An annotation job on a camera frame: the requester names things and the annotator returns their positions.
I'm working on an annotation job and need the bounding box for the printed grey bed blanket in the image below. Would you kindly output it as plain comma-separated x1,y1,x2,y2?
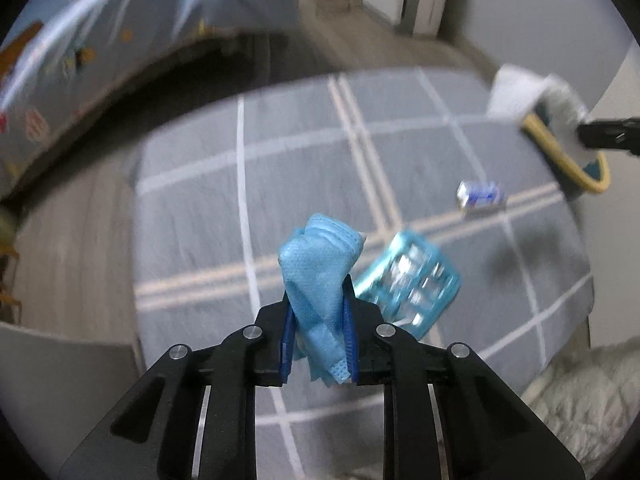
0,0,301,196

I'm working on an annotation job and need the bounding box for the teal bin with yellow rim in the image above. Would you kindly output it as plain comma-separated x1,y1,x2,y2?
520,105,612,197

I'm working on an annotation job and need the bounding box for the blue face mask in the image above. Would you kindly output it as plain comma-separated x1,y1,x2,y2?
277,212,367,388

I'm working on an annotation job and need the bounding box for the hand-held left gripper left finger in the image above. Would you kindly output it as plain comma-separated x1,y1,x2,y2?
57,292,296,480

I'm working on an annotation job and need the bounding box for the wooden chair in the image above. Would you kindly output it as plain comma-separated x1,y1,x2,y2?
0,240,23,326

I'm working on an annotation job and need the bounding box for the small blue white box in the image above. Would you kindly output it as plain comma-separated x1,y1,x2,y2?
456,181,507,217

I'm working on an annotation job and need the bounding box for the teal blister pack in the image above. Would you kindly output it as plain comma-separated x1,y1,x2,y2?
352,229,462,340

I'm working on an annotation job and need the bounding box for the grey plaid mat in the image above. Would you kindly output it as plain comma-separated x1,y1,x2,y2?
127,67,596,480

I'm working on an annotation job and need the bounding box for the wooden headboard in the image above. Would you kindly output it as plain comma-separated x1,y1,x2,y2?
0,20,43,78

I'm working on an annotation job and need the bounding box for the white tissue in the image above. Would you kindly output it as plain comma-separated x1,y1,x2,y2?
487,63,591,153

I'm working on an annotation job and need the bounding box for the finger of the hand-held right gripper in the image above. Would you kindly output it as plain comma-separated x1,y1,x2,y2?
576,117,640,153

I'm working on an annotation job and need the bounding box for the white furniture edge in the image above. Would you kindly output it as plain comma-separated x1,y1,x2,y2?
0,322,146,441

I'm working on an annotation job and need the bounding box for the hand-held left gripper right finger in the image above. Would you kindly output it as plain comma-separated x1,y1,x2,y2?
342,280,586,480

